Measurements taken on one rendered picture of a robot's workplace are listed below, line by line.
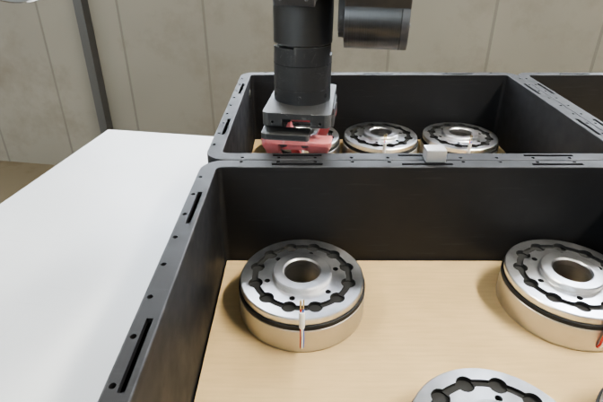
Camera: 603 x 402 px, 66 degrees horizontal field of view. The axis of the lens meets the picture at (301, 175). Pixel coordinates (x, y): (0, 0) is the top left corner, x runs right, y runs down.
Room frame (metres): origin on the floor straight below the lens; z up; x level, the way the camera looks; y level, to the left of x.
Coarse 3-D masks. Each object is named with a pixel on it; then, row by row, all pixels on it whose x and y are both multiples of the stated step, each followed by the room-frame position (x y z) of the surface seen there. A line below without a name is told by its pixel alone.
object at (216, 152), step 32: (544, 96) 0.56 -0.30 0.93; (224, 128) 0.46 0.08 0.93; (224, 160) 0.38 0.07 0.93; (256, 160) 0.38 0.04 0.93; (288, 160) 0.38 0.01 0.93; (320, 160) 0.38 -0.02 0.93; (352, 160) 0.38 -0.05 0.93; (384, 160) 0.38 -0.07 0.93; (416, 160) 0.38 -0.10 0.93; (448, 160) 0.38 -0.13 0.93; (480, 160) 0.38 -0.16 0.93; (512, 160) 0.38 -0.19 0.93; (544, 160) 0.38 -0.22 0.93; (576, 160) 0.38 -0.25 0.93
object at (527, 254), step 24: (528, 240) 0.35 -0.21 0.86; (552, 240) 0.35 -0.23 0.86; (504, 264) 0.32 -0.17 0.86; (528, 264) 0.32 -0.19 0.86; (600, 264) 0.32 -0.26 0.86; (528, 288) 0.29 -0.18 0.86; (552, 288) 0.29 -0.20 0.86; (552, 312) 0.26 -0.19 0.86; (576, 312) 0.26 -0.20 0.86; (600, 312) 0.26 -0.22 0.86
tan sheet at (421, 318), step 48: (384, 288) 0.32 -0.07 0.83; (432, 288) 0.32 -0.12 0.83; (480, 288) 0.32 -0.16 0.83; (240, 336) 0.27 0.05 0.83; (384, 336) 0.27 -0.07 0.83; (432, 336) 0.27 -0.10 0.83; (480, 336) 0.27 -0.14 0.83; (528, 336) 0.27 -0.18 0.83; (240, 384) 0.22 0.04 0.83; (288, 384) 0.22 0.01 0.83; (336, 384) 0.22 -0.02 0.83; (384, 384) 0.22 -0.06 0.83; (576, 384) 0.22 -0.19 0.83
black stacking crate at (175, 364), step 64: (256, 192) 0.36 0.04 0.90; (320, 192) 0.36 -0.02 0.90; (384, 192) 0.36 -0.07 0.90; (448, 192) 0.36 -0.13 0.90; (512, 192) 0.36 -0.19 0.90; (576, 192) 0.36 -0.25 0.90; (192, 256) 0.26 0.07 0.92; (384, 256) 0.36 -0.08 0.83; (448, 256) 0.36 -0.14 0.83; (192, 320) 0.24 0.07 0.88; (192, 384) 0.22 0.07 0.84
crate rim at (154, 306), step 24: (216, 168) 0.36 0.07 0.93; (240, 168) 0.36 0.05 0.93; (264, 168) 0.36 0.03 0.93; (288, 168) 0.36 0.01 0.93; (312, 168) 0.36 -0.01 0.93; (336, 168) 0.36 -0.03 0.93; (360, 168) 0.36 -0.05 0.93; (384, 168) 0.36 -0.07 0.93; (408, 168) 0.36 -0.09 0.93; (432, 168) 0.36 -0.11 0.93; (456, 168) 0.36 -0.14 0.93; (480, 168) 0.36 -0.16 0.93; (504, 168) 0.36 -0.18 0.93; (528, 168) 0.36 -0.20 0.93; (552, 168) 0.36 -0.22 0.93; (576, 168) 0.36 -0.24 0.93; (600, 168) 0.36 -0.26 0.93; (192, 192) 0.32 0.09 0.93; (192, 216) 0.31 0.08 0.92; (168, 240) 0.25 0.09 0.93; (192, 240) 0.26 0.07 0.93; (168, 264) 0.23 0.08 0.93; (168, 288) 0.21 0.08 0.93; (144, 312) 0.19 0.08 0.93; (144, 336) 0.18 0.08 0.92; (120, 360) 0.16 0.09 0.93; (144, 360) 0.16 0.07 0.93; (120, 384) 0.14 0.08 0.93
